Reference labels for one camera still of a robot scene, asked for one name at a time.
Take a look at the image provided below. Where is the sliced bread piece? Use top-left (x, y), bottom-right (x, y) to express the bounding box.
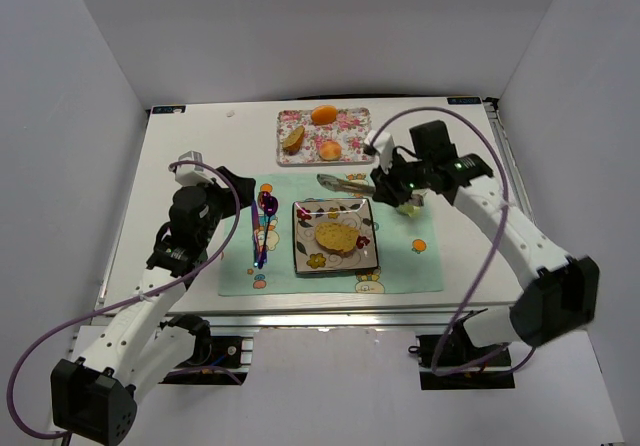
top-left (314, 222), bottom-right (360, 254)
top-left (281, 126), bottom-right (305, 155)

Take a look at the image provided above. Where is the orange round bun bottom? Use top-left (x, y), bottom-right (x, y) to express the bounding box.
top-left (318, 141), bottom-right (342, 161)

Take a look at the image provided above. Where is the orange round bun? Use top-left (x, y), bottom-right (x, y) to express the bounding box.
top-left (318, 141), bottom-right (342, 161)
top-left (310, 105), bottom-right (338, 126)

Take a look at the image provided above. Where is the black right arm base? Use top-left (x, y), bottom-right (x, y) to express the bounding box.
top-left (408, 335), bottom-right (515, 391)

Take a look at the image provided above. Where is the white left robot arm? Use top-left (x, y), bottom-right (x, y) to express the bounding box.
top-left (51, 160), bottom-right (256, 445)

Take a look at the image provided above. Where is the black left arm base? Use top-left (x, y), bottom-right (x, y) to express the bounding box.
top-left (156, 314), bottom-right (253, 386)

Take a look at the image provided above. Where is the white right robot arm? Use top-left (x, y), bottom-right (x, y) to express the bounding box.
top-left (365, 121), bottom-right (600, 347)

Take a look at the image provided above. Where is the purple iridescent knife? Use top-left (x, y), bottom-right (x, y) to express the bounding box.
top-left (251, 200), bottom-right (263, 269)

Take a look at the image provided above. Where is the pale yellow mug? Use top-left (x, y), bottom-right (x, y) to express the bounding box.
top-left (395, 193), bottom-right (425, 217)

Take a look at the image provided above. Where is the purple iridescent spoon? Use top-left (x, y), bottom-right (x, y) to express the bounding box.
top-left (257, 191), bottom-right (279, 269)

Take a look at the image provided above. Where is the mint green cartoon placemat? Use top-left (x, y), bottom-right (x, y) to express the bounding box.
top-left (219, 174), bottom-right (444, 297)

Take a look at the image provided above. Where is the square floral ceramic plate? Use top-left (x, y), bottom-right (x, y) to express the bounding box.
top-left (292, 197), bottom-right (379, 275)

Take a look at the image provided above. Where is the floral serving tray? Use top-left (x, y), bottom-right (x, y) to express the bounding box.
top-left (276, 107), bottom-right (373, 167)

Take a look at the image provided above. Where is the blue label sticker left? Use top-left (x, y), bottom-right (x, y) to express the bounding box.
top-left (151, 105), bottom-right (186, 115)

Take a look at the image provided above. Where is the blue label sticker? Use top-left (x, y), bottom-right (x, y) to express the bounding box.
top-left (151, 105), bottom-right (186, 115)
top-left (446, 96), bottom-right (483, 106)

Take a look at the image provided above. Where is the orange round bun top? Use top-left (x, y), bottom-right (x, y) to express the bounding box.
top-left (310, 105), bottom-right (338, 126)

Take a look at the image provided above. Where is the blue label sticker right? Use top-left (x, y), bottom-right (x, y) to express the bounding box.
top-left (446, 96), bottom-right (483, 106)

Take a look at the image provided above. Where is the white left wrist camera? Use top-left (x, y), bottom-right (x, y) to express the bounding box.
top-left (169, 150), bottom-right (216, 187)

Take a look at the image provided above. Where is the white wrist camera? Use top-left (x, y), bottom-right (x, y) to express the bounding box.
top-left (169, 150), bottom-right (216, 187)
top-left (363, 130), bottom-right (395, 174)

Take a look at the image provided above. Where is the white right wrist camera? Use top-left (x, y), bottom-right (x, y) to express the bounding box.
top-left (363, 130), bottom-right (395, 174)

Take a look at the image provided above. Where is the aluminium table edge rail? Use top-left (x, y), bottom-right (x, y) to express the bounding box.
top-left (482, 96), bottom-right (571, 330)

